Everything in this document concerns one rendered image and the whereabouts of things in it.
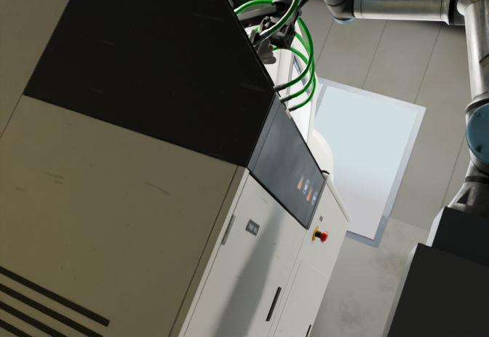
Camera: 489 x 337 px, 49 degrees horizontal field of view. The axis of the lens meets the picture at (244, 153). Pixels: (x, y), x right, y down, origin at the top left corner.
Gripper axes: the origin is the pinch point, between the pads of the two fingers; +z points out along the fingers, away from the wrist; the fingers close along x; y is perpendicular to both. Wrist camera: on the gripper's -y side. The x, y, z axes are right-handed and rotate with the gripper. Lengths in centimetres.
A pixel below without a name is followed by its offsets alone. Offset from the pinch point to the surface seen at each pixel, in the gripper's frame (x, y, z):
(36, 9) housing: -35, -43, 13
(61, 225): -35, -10, 58
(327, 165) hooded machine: 168, -10, -18
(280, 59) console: 35.4, -7.2, -18.7
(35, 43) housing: -35, -38, 22
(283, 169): -12.4, 23.1, 27.9
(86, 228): -35, -4, 56
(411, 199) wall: 260, 34, -34
